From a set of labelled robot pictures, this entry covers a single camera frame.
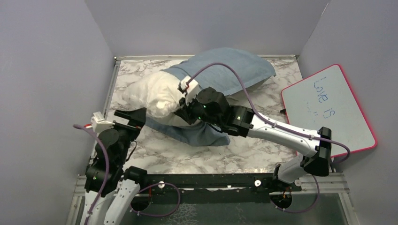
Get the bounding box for pink framed whiteboard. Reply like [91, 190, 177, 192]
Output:
[281, 64, 378, 153]

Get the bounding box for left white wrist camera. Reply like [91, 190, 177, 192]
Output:
[90, 112, 115, 134]

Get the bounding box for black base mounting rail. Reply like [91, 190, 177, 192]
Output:
[132, 173, 301, 204]

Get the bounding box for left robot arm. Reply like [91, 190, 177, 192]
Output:
[74, 108, 148, 225]

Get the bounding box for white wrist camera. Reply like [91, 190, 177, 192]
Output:
[178, 76, 201, 105]
[90, 112, 115, 134]

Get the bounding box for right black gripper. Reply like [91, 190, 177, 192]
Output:
[176, 90, 222, 127]

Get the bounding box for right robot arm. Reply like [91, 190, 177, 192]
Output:
[175, 88, 331, 191]

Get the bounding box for patchwork and blue pillowcase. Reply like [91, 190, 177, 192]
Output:
[142, 48, 276, 146]

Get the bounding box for aluminium table frame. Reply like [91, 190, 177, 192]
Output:
[65, 55, 360, 225]

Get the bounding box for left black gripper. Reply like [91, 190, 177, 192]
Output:
[109, 107, 147, 165]

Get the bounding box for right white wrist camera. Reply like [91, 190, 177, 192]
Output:
[178, 76, 201, 105]

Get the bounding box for white pillow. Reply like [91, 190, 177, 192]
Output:
[121, 71, 199, 127]

